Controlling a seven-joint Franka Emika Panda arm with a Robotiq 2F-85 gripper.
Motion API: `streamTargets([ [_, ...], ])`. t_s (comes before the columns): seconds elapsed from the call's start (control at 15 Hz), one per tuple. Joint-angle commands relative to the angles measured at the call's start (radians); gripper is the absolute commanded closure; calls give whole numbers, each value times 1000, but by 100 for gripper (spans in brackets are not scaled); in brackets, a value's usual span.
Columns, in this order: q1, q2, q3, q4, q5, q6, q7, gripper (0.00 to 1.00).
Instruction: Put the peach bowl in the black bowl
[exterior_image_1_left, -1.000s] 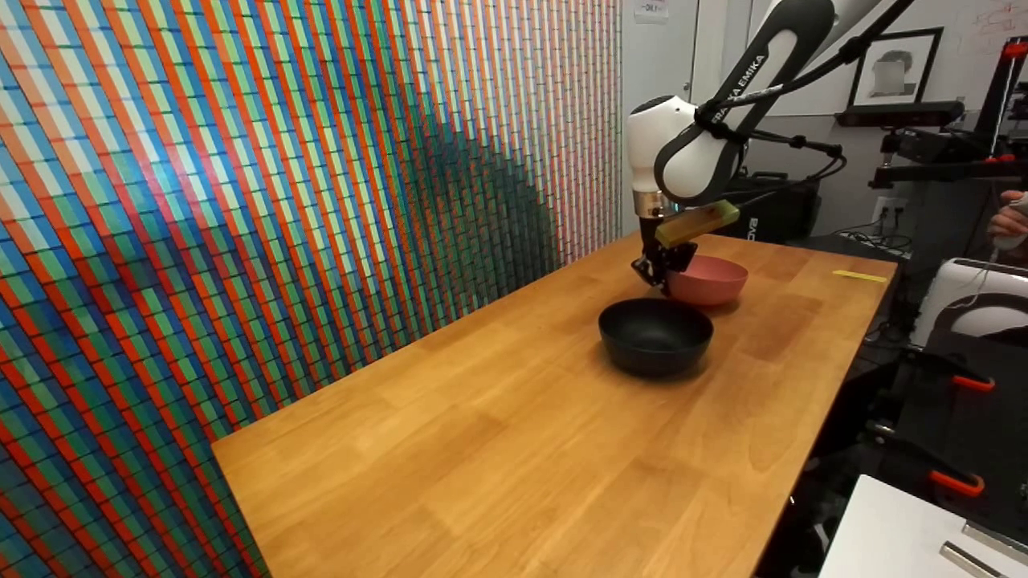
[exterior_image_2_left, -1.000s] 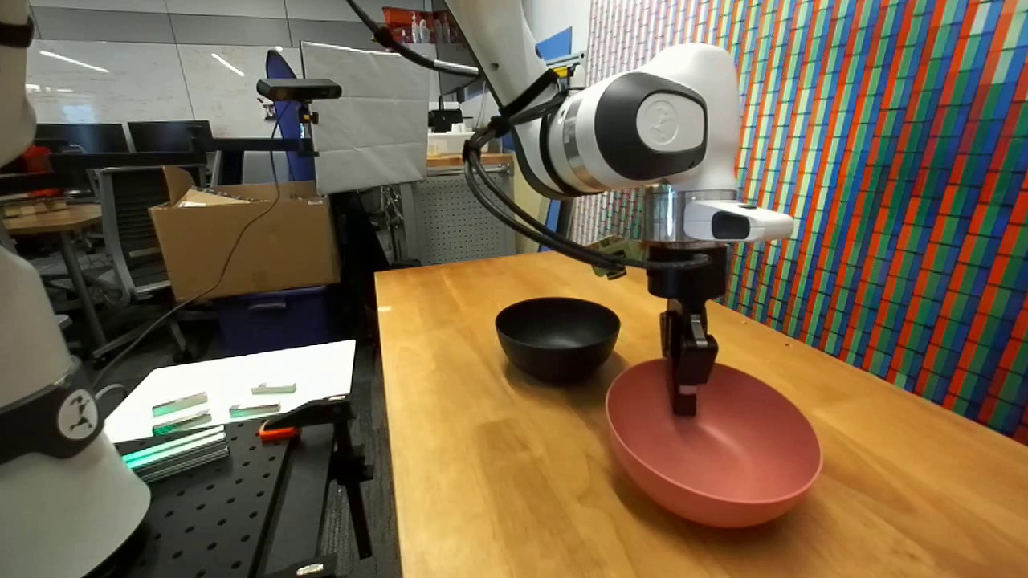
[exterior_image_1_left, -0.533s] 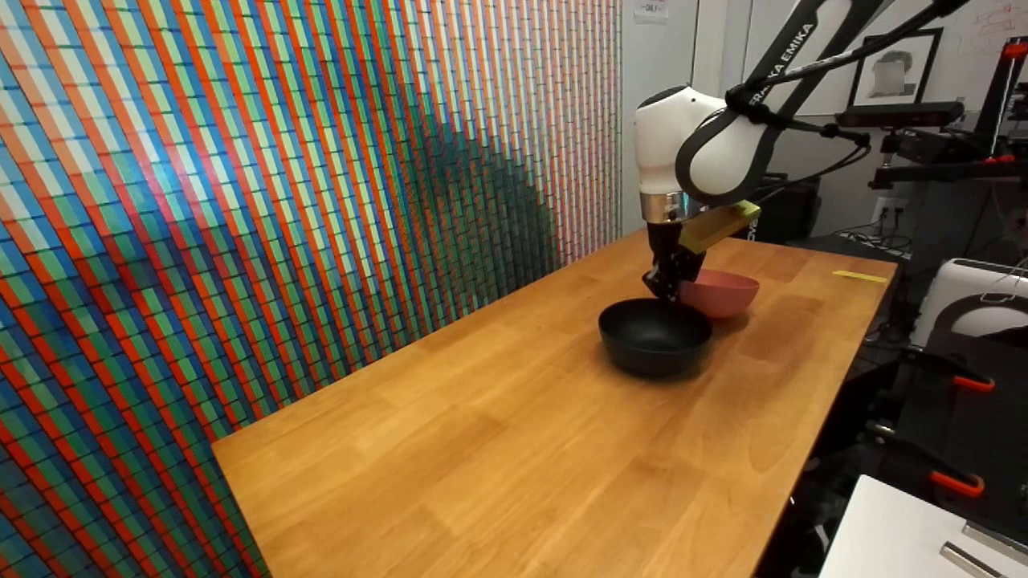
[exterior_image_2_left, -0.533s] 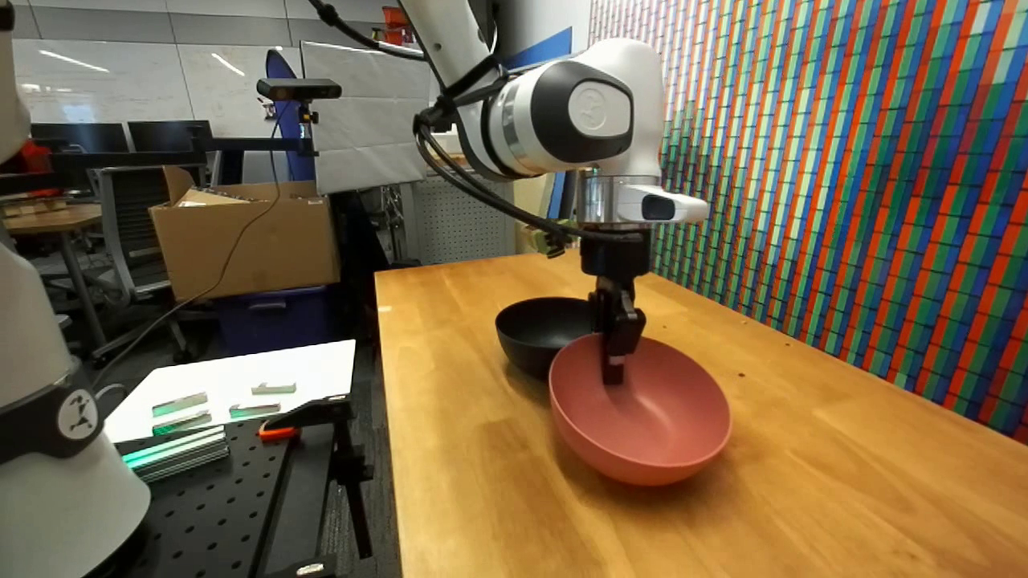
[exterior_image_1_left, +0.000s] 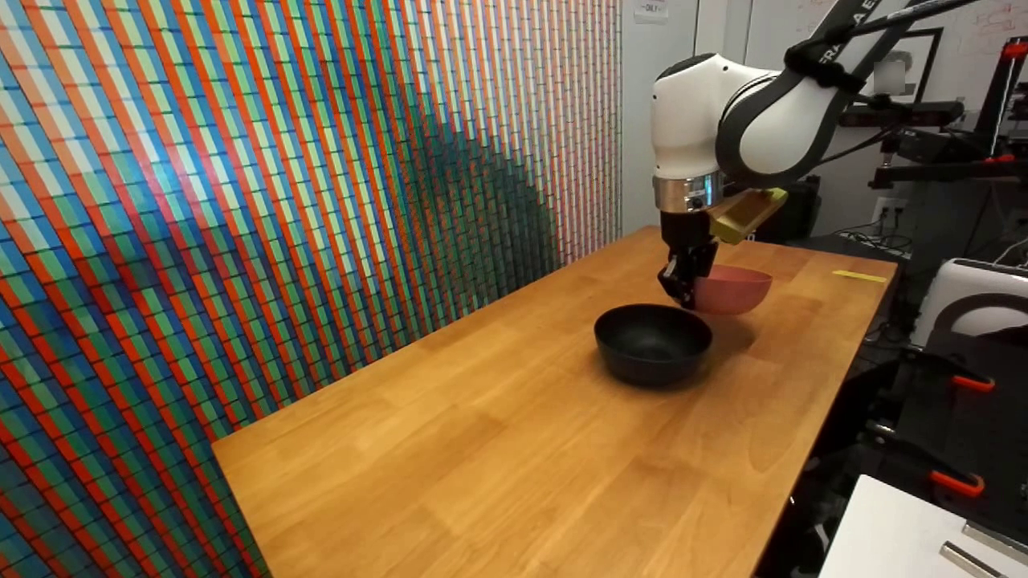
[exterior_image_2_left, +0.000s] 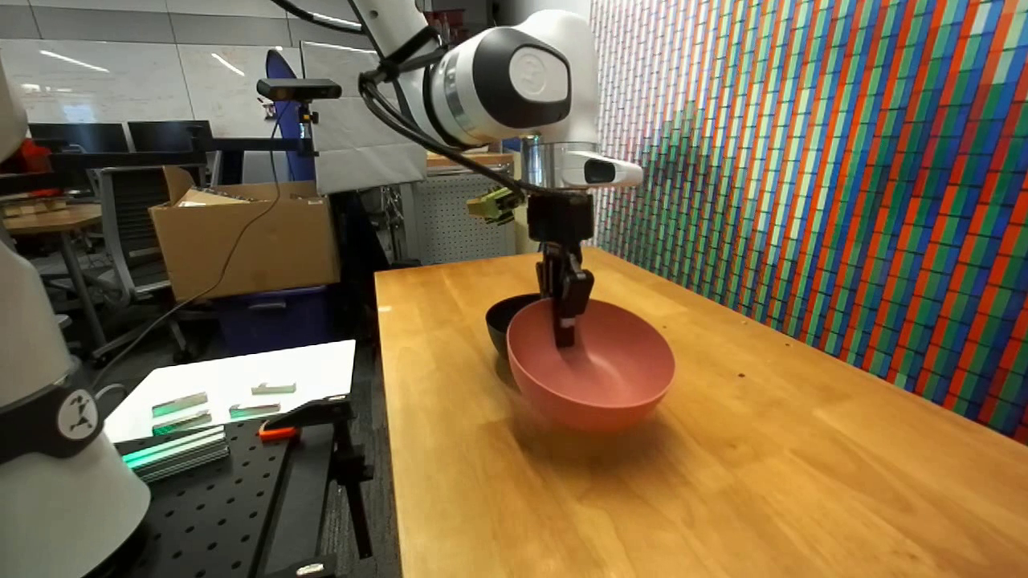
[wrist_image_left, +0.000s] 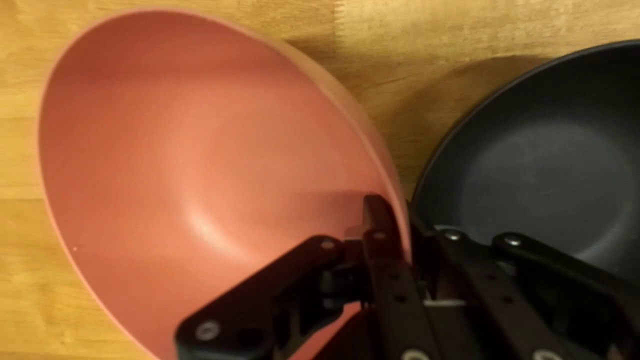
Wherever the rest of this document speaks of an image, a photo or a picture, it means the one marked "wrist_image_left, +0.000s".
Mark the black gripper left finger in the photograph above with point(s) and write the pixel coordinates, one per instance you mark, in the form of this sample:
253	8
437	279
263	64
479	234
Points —
267	293

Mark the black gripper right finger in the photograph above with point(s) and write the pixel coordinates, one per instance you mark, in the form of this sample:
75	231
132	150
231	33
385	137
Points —
486	293

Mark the peach bowl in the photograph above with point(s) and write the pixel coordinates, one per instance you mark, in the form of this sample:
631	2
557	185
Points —
200	166

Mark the black bowl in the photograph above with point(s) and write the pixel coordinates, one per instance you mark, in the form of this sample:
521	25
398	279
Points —
553	166

